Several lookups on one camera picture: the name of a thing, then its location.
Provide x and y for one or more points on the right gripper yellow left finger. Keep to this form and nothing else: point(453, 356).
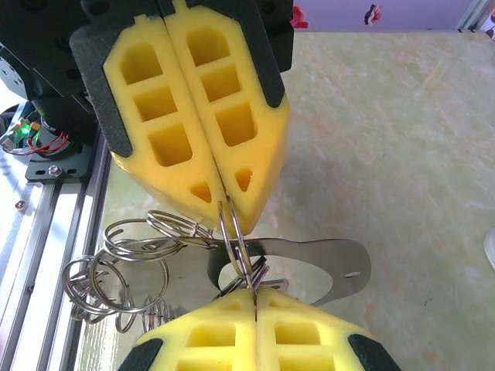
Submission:
point(209, 340)

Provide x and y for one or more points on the small green circuit board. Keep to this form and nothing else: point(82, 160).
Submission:
point(21, 131)

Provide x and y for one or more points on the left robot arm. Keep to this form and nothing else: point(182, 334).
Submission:
point(50, 114)

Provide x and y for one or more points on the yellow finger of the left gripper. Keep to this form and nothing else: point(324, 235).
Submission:
point(127, 89)
point(267, 154)

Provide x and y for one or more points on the silver key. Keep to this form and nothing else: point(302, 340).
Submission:
point(272, 284)

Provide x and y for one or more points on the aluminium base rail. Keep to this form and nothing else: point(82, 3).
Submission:
point(46, 251)

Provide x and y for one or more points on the aluminium corner post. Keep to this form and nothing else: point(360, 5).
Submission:
point(473, 13)

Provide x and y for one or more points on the split steel keyring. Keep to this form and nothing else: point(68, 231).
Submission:
point(228, 247)

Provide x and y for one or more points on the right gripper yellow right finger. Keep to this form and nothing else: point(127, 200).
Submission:
point(301, 340)

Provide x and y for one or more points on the white zip case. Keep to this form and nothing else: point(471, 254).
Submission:
point(490, 247)

